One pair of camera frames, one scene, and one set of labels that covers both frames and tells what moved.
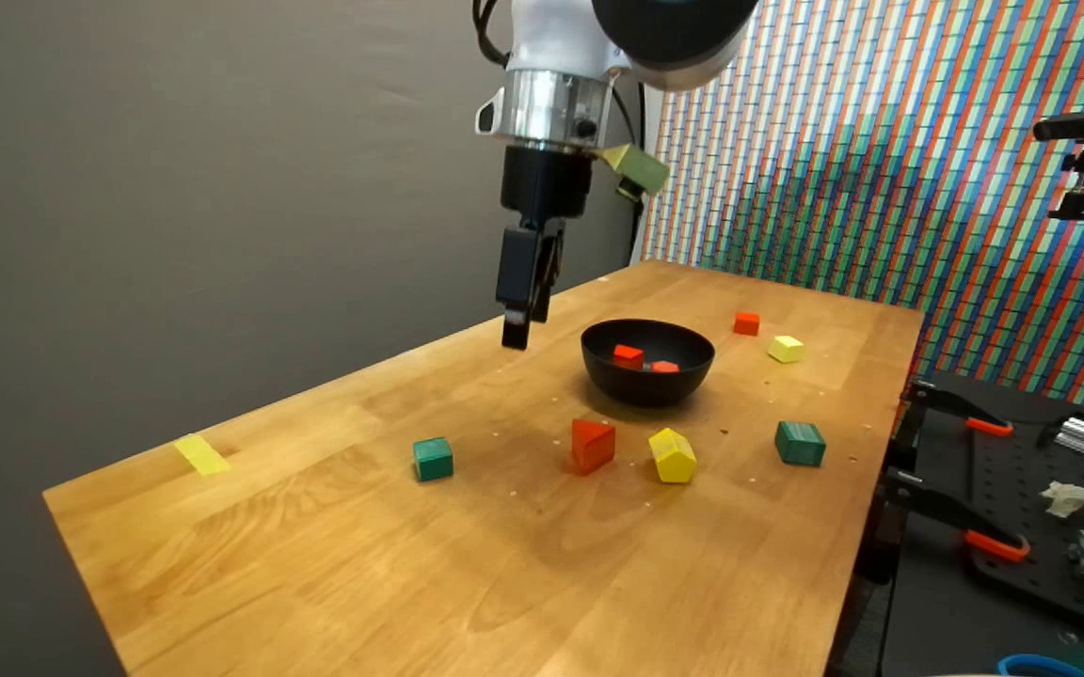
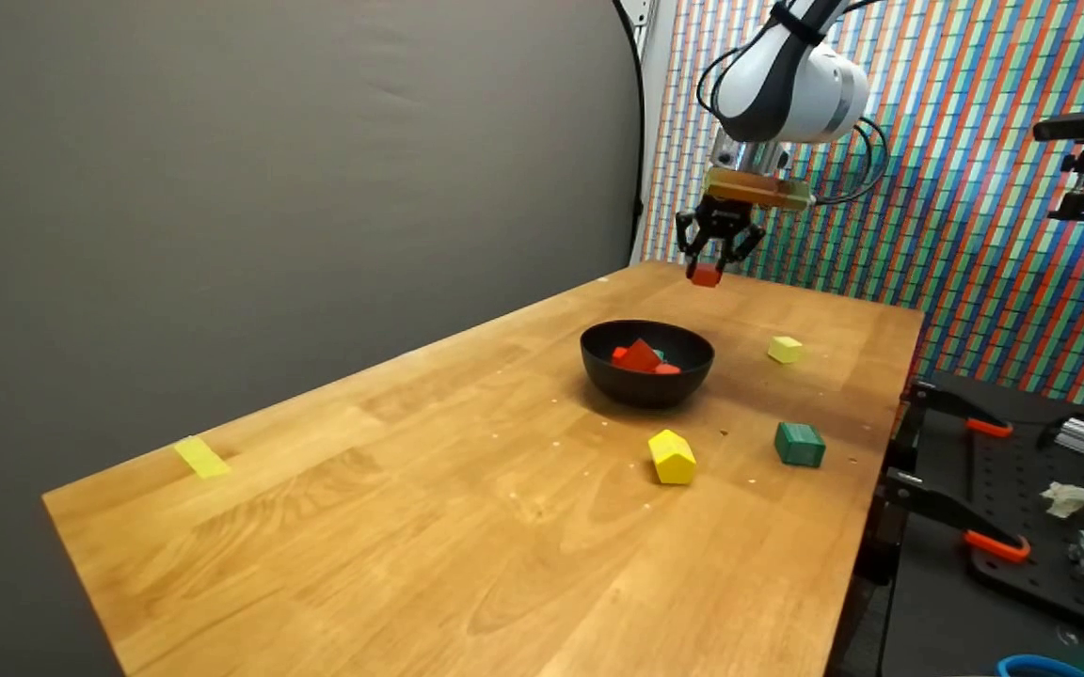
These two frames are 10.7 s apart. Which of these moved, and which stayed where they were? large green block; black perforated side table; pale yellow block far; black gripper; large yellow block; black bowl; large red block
Moved: black gripper; large red block
Stayed: large yellow block; pale yellow block far; large green block; black bowl; black perforated side table
